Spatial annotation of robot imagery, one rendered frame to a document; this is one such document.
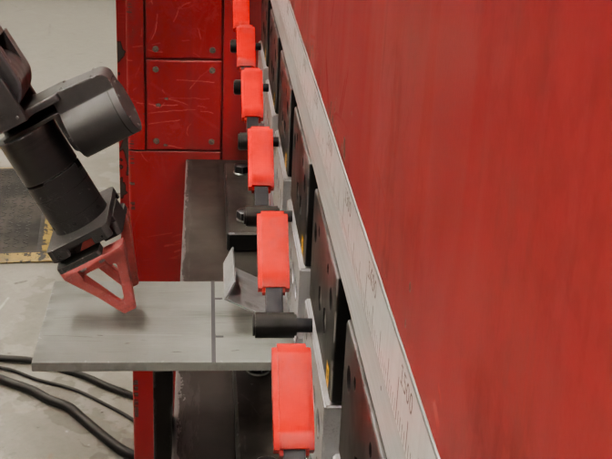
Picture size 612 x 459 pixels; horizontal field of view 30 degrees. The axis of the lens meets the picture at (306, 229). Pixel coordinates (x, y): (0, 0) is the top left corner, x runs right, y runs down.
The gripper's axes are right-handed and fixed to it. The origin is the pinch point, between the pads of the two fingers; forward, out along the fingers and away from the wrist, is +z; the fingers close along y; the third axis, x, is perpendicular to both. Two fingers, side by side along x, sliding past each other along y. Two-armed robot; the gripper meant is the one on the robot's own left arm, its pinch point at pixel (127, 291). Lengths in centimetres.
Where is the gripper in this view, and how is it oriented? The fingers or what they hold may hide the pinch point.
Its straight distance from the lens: 117.3
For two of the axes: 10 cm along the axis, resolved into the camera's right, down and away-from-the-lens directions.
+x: -8.9, 4.4, 1.1
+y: -0.8, -3.9, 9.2
